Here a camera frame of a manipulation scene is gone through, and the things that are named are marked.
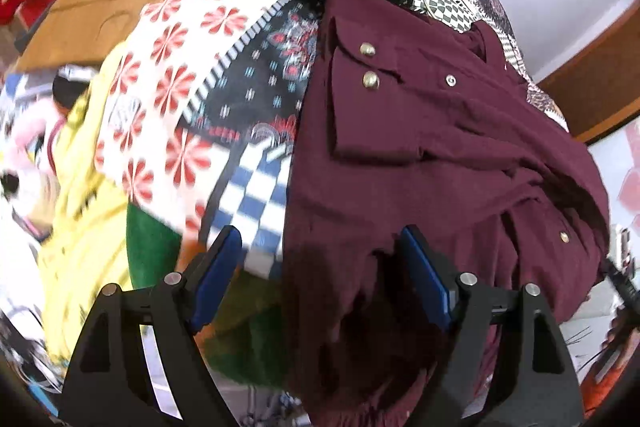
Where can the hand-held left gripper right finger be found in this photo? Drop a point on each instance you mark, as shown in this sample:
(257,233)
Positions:
(425,272)

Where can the wooden lap desk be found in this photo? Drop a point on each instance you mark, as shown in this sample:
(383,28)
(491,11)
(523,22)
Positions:
(110,2)

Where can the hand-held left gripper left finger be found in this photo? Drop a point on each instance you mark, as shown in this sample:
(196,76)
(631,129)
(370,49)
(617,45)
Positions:
(220,267)

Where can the maroon button shirt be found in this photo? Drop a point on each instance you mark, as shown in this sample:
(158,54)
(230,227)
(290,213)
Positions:
(425,132)

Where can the wooden wardrobe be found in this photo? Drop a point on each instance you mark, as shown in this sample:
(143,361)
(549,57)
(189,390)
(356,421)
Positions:
(600,77)

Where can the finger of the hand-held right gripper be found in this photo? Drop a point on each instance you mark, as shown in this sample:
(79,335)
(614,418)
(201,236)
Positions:
(625,284)

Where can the patchwork bed cover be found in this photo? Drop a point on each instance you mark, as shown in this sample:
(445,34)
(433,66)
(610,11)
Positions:
(165,72)

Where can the orange object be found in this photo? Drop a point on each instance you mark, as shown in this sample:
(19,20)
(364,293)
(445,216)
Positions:
(615,367)

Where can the pile of papers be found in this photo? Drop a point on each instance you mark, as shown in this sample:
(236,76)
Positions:
(25,187)

